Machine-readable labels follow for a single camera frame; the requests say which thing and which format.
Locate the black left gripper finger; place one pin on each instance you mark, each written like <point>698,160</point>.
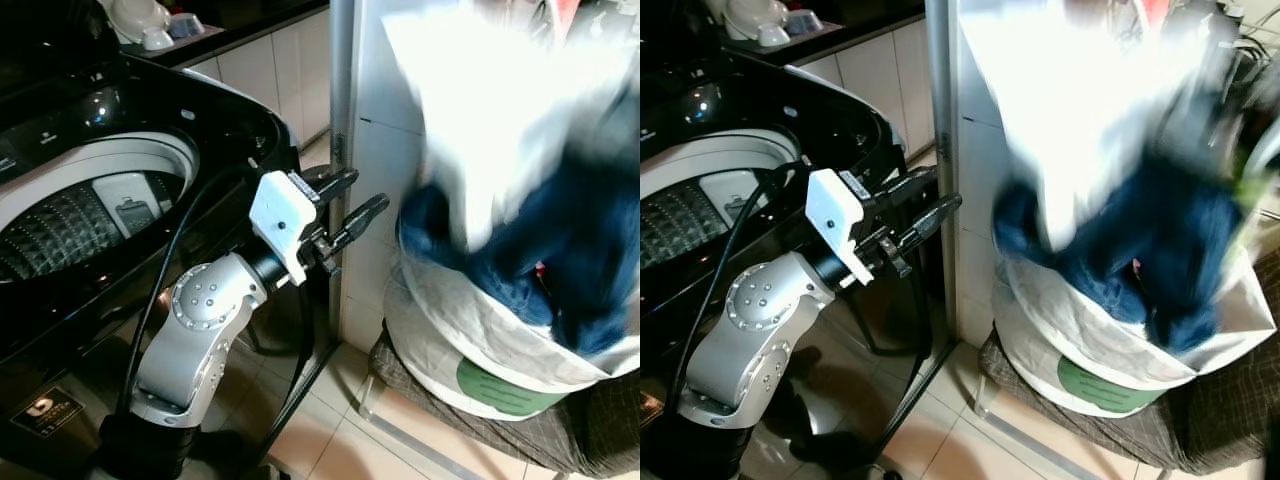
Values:
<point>912,181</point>
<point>362,218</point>
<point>932,220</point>
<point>340,181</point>

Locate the white laundry bag green label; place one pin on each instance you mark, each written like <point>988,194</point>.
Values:
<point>480,340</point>
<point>1060,320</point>

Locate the grey metal door post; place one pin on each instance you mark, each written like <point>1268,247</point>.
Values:
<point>343,80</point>
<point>940,80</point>

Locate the steel washer drum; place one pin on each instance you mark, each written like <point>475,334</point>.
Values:
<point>60,230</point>
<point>670,225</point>

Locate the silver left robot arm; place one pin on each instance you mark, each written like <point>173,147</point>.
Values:
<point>755,345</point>
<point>195,340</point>

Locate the dark blue garment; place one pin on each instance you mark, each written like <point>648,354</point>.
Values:
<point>1180,240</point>
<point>570,250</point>

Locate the white garment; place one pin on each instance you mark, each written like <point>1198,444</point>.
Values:
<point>500,100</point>
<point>1080,100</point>

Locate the white countertop appliance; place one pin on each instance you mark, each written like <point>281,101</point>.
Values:
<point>750,18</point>
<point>140,20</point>

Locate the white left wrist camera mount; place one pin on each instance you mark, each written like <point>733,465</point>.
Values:
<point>835,215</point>
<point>278,215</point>

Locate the small blue-grey container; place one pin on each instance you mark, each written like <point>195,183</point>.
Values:
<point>186,26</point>
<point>802,22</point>

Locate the dark kitchen countertop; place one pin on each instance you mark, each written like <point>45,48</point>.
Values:
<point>260,22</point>
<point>870,20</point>

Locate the black top-load washing machine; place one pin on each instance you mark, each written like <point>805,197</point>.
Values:
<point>660,290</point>
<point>60,330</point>

